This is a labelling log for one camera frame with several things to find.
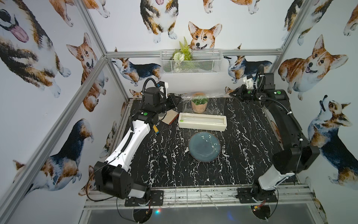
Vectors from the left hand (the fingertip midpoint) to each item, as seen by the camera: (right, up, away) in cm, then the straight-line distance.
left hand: (184, 95), depth 73 cm
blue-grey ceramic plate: (+13, -32, +20) cm, 40 cm away
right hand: (+24, +2, +2) cm, 24 cm away
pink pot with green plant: (+10, -2, +25) cm, 27 cm away
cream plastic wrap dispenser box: (+13, -16, +25) cm, 32 cm away
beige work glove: (-12, -13, +35) cm, 40 cm away
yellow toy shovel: (-21, -22, +27) cm, 41 cm away
